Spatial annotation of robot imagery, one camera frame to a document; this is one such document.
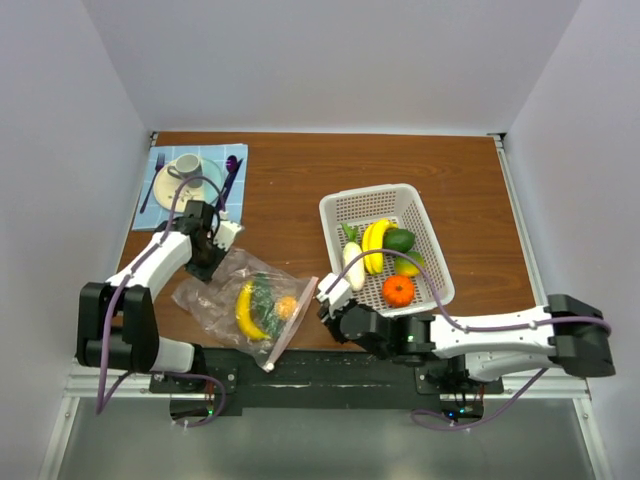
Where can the single yellow fake banana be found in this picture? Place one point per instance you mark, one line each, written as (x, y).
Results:
(243, 314)

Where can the white fake eggplant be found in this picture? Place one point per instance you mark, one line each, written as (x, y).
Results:
(355, 275)

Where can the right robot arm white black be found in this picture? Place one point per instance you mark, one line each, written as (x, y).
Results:
(565, 333)

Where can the purple spoon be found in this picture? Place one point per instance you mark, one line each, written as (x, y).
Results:
(229, 175)

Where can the green fake avocado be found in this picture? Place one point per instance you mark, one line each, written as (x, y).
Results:
(400, 240)

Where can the dark purple fork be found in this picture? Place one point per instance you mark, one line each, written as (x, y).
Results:
(160, 162)

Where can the yellow fake banana bunch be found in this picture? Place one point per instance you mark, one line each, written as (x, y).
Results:
(372, 242)

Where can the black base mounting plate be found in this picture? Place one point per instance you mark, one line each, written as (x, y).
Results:
(334, 379)

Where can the grey ceramic mug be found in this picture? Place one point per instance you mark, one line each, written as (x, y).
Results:
(187, 167)

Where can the orange fake pumpkin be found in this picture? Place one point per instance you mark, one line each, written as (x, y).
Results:
(398, 291)

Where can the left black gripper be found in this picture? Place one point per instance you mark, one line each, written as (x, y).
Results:
(206, 273)

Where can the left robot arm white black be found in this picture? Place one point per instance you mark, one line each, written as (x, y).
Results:
(117, 327)

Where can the cream and teal plate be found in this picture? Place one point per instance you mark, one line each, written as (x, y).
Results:
(165, 186)

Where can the clear zip top bag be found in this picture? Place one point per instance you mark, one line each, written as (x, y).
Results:
(213, 304)

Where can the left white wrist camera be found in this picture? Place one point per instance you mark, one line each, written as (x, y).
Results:
(227, 234)

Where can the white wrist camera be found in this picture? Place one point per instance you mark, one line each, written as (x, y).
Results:
(227, 234)
(333, 293)

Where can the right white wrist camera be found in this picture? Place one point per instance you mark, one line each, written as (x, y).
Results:
(333, 293)

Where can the blue checked placemat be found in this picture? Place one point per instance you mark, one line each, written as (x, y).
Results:
(154, 214)

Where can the aluminium frame rail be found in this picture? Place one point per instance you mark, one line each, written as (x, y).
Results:
(551, 432)

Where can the yellow green fake mango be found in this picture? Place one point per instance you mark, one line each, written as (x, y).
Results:
(410, 265)

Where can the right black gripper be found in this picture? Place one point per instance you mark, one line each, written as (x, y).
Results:
(332, 323)

